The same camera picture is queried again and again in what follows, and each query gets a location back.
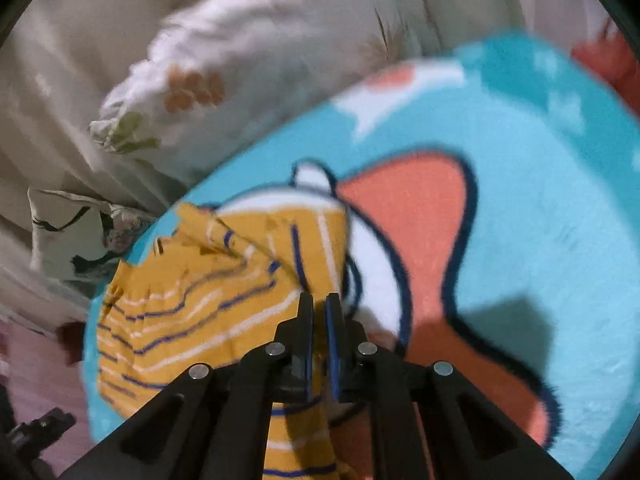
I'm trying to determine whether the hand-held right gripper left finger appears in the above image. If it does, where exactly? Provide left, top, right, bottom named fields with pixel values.
left=57, top=292, right=316, bottom=480

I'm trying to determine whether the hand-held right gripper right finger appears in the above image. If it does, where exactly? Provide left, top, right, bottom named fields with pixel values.
left=325, top=292, right=576, bottom=480

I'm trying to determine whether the yellow striped sweater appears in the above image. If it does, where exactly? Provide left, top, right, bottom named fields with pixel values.
left=95, top=202, right=361, bottom=480

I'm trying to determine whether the bird print cushion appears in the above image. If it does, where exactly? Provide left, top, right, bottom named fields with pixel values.
left=27, top=187, right=161, bottom=296

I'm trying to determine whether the blue cartoon printed blanket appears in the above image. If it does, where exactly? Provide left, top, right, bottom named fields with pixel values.
left=82, top=32, right=640, bottom=480

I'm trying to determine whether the white floral pillow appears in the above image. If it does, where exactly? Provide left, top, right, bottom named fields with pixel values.
left=89, top=0, right=441, bottom=186

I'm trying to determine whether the beige sofa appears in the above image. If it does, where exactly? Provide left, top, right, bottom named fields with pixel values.
left=0, top=0, right=616, bottom=336

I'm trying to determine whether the red plastic bag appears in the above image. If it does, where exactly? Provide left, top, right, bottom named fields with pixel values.
left=570, top=17, right=640, bottom=106

